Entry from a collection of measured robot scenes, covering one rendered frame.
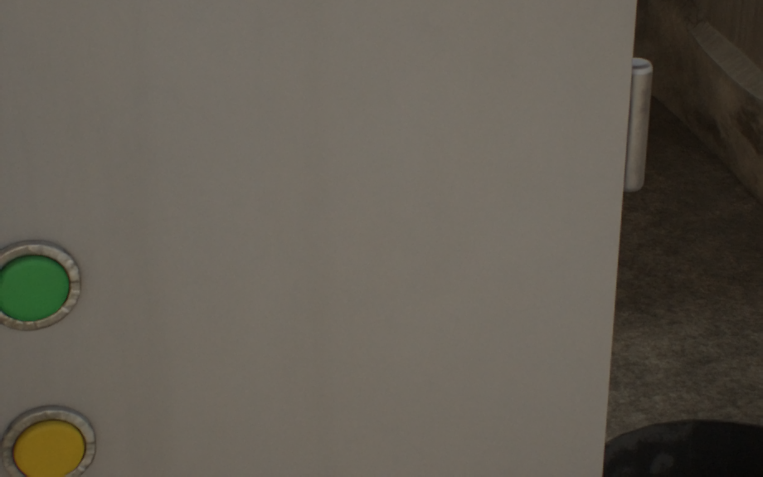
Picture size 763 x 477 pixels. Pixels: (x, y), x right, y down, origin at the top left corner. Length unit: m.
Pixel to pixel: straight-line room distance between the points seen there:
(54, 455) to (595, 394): 0.18
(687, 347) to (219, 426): 2.07
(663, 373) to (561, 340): 1.96
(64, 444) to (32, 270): 0.06
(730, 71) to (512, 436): 2.40
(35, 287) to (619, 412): 1.98
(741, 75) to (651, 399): 0.68
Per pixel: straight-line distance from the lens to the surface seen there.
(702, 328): 2.69
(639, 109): 0.60
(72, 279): 0.56
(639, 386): 2.55
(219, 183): 0.56
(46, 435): 0.59
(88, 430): 0.59
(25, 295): 0.56
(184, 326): 0.58
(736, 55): 3.05
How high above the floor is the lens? 1.44
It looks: 30 degrees down
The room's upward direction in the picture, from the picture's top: straight up
